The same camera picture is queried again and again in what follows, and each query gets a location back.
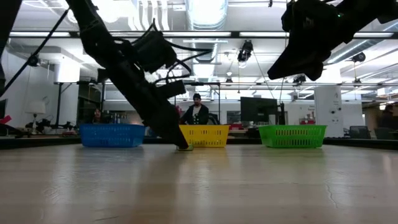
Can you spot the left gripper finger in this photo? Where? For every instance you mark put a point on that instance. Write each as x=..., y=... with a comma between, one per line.
x=161, y=124
x=178, y=119

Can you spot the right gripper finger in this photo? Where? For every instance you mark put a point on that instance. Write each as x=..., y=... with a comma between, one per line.
x=289, y=74
x=298, y=62

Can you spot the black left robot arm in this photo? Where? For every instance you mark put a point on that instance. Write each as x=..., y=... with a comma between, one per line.
x=93, y=34

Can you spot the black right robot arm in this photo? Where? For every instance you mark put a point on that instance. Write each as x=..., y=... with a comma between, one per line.
x=367, y=12

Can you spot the person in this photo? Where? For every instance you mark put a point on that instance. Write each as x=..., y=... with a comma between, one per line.
x=196, y=115
x=97, y=116
x=389, y=116

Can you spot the yellow plastic basket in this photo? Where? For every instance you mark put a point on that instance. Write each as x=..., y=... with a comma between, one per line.
x=206, y=136

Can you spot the black monitor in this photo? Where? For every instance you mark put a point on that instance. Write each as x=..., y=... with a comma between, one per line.
x=258, y=109

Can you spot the blue plastic basket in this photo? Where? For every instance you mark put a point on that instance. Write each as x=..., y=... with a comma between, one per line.
x=112, y=136

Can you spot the white column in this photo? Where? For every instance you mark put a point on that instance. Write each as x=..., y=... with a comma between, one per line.
x=328, y=109

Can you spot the green plastic basket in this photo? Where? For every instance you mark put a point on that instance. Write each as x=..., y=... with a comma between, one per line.
x=292, y=136

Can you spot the dark office chair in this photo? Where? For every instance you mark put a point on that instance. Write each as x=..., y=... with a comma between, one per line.
x=383, y=133
x=359, y=132

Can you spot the white desk lamp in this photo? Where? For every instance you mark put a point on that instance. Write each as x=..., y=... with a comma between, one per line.
x=35, y=107

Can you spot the small red object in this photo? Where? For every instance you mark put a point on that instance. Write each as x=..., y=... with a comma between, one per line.
x=4, y=119

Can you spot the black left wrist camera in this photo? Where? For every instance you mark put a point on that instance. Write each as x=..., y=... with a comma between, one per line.
x=152, y=51

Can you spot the black overhead camera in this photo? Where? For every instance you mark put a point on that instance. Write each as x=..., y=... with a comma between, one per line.
x=245, y=51

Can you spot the black metal table frame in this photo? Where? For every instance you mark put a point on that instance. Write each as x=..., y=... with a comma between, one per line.
x=242, y=141

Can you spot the black overhead frame bar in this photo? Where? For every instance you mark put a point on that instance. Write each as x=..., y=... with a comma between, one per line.
x=217, y=34

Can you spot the silver ventilation duct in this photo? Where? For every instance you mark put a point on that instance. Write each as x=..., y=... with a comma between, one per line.
x=206, y=12

